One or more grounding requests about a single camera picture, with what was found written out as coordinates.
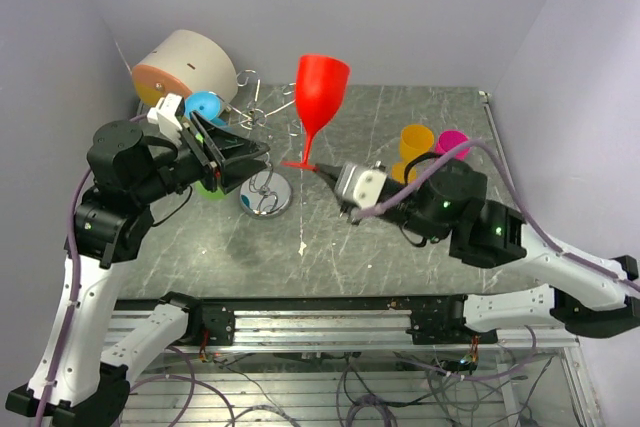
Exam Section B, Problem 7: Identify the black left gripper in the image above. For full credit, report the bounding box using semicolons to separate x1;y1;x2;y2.
132;109;270;204

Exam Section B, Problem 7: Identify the orange plastic wine glass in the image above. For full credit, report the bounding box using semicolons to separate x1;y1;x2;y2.
391;124;435;183

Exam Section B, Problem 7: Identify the red plastic wine glass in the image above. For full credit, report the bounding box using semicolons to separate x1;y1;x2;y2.
282;54;351;170

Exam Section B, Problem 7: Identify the pink plastic wine glass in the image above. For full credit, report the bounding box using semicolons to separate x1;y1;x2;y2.
434;130;469;155

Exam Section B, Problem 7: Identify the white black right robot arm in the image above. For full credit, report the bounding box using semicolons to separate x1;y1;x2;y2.
377;160;639;343

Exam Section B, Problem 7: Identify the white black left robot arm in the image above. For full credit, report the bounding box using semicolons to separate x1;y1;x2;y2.
6;114;269;426

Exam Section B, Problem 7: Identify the green plastic wine glass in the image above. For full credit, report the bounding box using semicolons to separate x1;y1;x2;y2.
194;182;226;201

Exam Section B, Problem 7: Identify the blue plastic wine glass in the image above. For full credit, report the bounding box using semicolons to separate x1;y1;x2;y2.
184;91;227;127

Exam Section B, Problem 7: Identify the beige round box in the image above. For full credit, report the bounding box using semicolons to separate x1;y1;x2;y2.
131;29;238;106

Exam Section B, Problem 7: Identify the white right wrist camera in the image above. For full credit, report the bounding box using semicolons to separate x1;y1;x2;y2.
351;169;387;210

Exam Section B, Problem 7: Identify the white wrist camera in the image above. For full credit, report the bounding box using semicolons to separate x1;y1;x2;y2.
146;93;185;146
351;169;387;210

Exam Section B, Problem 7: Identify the chrome wire glass rack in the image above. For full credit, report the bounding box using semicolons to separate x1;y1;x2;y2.
219;69;306;219

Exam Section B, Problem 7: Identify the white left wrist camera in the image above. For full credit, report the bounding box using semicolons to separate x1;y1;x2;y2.
146;93;185;146

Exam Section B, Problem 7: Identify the aluminium mounting rail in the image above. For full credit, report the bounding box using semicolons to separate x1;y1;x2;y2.
105;297;579;353

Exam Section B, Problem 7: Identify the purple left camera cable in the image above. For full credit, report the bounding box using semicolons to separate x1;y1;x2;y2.
34;114;156;421

